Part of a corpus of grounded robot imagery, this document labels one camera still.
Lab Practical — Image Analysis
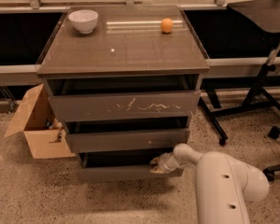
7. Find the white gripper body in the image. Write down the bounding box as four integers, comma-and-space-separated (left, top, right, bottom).
158, 153, 181, 173

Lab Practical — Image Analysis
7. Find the grey bottom drawer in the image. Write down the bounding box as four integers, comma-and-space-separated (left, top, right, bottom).
78, 147, 183, 182

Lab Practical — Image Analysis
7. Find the grey drawer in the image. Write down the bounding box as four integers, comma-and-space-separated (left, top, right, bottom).
78, 147, 183, 182
48, 75, 203, 123
66, 116, 189, 153

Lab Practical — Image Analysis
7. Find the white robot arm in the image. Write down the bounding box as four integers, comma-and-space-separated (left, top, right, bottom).
150, 144, 269, 224

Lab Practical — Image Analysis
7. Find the grey middle drawer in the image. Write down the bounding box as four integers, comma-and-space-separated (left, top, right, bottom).
66, 116, 189, 153

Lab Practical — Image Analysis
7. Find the grey top drawer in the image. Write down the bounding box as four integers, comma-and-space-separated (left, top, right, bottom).
48, 75, 203, 123

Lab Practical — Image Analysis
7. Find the grey drawer cabinet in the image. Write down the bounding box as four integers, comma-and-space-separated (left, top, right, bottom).
35, 5, 211, 182

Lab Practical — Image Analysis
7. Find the open cardboard box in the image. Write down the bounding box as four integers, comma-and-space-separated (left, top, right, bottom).
5, 85, 75, 159

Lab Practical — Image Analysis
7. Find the black office chair base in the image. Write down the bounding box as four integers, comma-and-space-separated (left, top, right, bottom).
262, 124, 280, 182

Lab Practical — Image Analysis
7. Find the orange fruit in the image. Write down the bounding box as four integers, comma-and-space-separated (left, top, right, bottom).
161, 18, 174, 34

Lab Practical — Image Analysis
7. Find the white ceramic bowl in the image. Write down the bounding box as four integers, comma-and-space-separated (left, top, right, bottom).
68, 9, 98, 34

